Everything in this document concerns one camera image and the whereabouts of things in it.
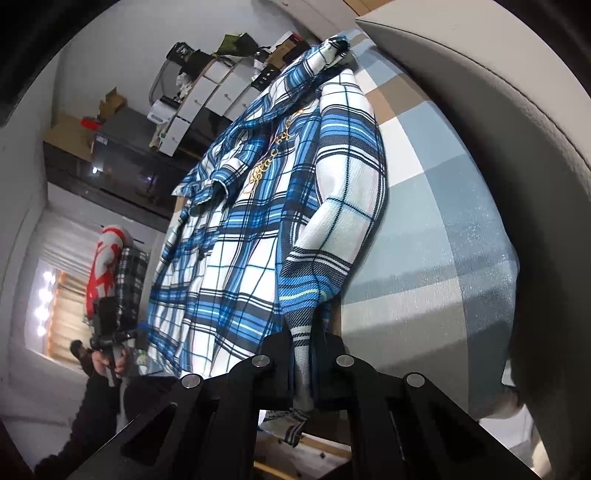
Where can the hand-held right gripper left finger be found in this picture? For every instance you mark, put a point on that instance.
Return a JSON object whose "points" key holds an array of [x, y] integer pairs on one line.
{"points": [[277, 360]]}

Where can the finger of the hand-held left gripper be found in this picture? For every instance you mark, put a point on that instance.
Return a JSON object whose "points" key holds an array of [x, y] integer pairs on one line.
{"points": [[130, 335]]}

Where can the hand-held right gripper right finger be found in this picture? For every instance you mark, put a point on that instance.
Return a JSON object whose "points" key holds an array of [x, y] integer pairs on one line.
{"points": [[328, 364]]}

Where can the blue plaid shirt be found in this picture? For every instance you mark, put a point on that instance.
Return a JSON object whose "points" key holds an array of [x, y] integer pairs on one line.
{"points": [[277, 207]]}

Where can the person's left forearm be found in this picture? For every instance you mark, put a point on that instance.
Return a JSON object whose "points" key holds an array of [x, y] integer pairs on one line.
{"points": [[87, 424]]}

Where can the person's left hand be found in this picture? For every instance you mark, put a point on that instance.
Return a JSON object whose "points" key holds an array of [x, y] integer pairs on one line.
{"points": [[122, 364]]}

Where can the red white cloth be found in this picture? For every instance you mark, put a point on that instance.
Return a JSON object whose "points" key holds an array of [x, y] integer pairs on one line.
{"points": [[106, 263]]}

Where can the beige curtain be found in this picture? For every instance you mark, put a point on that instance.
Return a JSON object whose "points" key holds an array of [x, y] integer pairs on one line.
{"points": [[51, 258]]}

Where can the black glass cabinet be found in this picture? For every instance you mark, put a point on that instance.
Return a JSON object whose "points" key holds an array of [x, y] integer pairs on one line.
{"points": [[129, 157]]}

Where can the large cardboard box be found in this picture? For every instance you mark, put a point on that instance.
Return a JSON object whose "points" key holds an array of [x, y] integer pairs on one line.
{"points": [[69, 136]]}

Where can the small open cardboard box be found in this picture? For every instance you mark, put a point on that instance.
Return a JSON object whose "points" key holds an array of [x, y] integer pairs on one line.
{"points": [[111, 104]]}

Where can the white appliance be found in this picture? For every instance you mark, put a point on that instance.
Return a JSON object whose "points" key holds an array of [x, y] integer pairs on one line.
{"points": [[161, 110]]}

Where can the white drawer cabinet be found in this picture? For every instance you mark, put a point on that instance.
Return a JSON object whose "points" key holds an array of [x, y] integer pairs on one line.
{"points": [[217, 87]]}

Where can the black bag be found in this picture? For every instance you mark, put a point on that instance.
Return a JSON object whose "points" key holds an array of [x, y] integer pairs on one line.
{"points": [[184, 53]]}

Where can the black box with lights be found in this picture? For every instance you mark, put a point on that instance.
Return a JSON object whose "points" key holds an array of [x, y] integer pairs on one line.
{"points": [[265, 76]]}

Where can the green bag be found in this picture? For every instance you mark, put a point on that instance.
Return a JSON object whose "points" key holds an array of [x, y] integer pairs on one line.
{"points": [[235, 44]]}

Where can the grey padded headboard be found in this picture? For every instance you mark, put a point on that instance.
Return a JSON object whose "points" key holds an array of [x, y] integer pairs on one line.
{"points": [[531, 138]]}

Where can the wooden bed frame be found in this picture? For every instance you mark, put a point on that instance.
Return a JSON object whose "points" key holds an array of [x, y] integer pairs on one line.
{"points": [[314, 457]]}

